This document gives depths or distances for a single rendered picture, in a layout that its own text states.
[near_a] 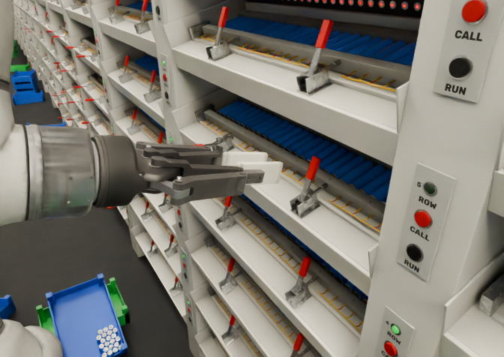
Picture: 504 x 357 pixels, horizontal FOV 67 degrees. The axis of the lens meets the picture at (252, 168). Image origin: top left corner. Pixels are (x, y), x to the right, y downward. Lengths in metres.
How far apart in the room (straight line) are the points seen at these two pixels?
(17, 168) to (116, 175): 0.08
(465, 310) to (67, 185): 0.42
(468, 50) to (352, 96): 0.17
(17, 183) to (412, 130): 0.36
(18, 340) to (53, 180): 0.71
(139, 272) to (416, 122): 1.64
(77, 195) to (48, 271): 1.69
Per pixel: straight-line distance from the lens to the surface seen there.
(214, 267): 1.07
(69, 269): 2.03
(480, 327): 0.49
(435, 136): 0.39
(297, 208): 0.58
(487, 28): 0.35
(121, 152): 0.39
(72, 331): 1.64
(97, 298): 1.67
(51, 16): 2.95
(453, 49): 0.37
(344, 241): 0.55
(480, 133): 0.37
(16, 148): 0.37
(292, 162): 0.67
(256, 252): 0.81
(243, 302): 0.98
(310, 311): 0.71
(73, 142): 0.38
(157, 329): 1.65
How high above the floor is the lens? 1.23
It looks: 27 degrees down
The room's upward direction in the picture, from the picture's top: straight up
